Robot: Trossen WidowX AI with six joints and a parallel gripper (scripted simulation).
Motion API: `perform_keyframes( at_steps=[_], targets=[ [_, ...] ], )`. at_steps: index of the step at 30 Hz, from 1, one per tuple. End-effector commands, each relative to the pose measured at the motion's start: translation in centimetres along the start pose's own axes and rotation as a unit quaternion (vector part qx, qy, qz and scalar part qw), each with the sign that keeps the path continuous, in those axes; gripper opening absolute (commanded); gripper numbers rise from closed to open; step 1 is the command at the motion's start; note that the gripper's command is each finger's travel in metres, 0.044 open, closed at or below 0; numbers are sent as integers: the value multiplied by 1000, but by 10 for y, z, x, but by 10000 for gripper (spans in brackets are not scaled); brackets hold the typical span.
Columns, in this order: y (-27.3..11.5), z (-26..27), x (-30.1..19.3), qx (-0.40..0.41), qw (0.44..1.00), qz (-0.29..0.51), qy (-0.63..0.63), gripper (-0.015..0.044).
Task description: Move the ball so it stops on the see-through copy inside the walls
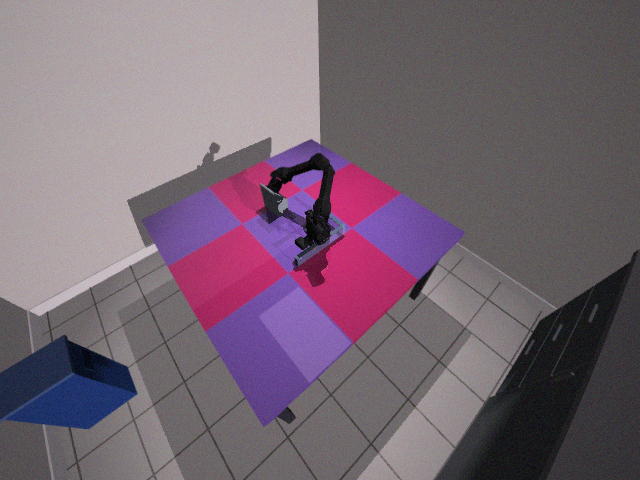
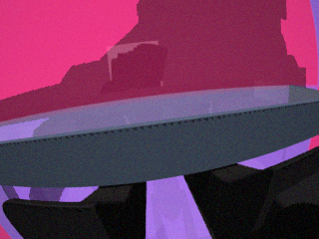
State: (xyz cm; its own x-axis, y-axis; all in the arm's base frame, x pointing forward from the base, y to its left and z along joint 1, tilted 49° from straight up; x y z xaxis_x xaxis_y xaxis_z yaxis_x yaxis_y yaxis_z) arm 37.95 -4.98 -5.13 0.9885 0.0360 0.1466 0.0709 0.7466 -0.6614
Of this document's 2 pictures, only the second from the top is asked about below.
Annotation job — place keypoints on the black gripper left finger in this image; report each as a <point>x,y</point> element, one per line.
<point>111,212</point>

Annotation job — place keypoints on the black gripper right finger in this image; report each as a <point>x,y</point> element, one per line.
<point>234,200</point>

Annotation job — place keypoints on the clear l-shaped low wall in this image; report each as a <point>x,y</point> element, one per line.
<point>143,109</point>

